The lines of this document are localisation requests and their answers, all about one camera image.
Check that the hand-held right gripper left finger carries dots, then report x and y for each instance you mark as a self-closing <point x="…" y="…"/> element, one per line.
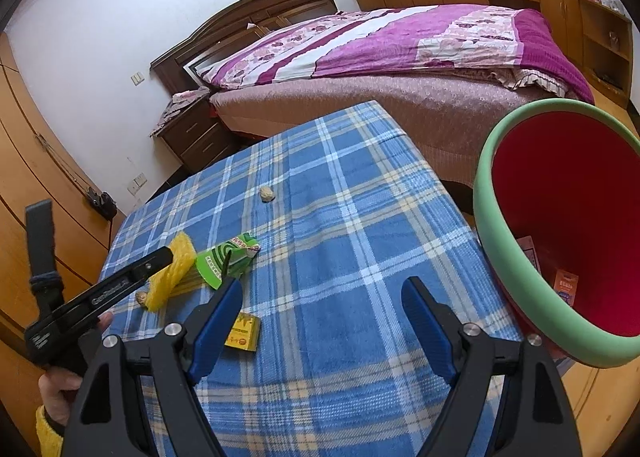
<point x="220" y="322"/>

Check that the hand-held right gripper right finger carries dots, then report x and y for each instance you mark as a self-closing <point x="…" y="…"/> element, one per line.
<point x="425" y="322"/>

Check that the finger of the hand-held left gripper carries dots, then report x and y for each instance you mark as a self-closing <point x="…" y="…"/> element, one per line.
<point x="152" y="264"/>

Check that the yellow foam net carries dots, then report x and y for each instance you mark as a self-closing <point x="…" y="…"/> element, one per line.
<point x="175" y="262"/>

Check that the small yellow box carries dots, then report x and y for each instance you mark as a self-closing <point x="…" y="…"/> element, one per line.
<point x="245" y="332"/>

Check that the green packet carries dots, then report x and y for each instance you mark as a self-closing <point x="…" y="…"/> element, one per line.
<point x="220" y="257"/>

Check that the orange carton box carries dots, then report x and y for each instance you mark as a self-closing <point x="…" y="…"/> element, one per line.
<point x="566" y="289"/>

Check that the red bin with green rim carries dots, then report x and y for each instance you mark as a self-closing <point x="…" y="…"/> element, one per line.
<point x="575" y="187"/>

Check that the person's left forearm yellow sleeve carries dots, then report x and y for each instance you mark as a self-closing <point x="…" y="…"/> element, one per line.
<point x="50" y="437"/>

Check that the person's left hand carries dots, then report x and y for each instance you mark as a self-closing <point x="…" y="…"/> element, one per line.
<point x="57" y="392"/>

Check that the walnut shell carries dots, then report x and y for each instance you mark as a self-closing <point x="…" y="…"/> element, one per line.
<point x="142" y="299"/>

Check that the dark wooden nightstand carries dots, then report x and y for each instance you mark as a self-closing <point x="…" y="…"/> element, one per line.
<point x="200" y="142"/>

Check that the whole walnut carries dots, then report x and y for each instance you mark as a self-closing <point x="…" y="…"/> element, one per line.
<point x="266" y="194"/>

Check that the blue plaid table blanket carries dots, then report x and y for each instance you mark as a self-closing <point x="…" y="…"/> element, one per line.
<point x="340" y="197"/>

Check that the wooden wardrobe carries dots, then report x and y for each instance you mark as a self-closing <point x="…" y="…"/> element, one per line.
<point x="30" y="162"/>

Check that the pink cloth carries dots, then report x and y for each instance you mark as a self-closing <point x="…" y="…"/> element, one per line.
<point x="180" y="104"/>

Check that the bed with pink-brown cover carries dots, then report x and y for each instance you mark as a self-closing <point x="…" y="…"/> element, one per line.
<point x="325" y="102"/>

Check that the dark wooden headboard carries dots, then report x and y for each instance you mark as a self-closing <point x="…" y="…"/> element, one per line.
<point x="220" y="22"/>

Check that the purple floral quilt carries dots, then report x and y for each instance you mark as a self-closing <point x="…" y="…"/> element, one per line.
<point x="390" y="37"/>

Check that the long wooden low cabinet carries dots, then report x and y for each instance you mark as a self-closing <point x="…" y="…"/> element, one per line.
<point x="560" y="12"/>

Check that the white wall socket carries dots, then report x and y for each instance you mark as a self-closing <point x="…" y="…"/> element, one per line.
<point x="136" y="183"/>

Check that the white wall switch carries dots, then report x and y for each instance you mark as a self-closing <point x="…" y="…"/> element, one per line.
<point x="137" y="78"/>

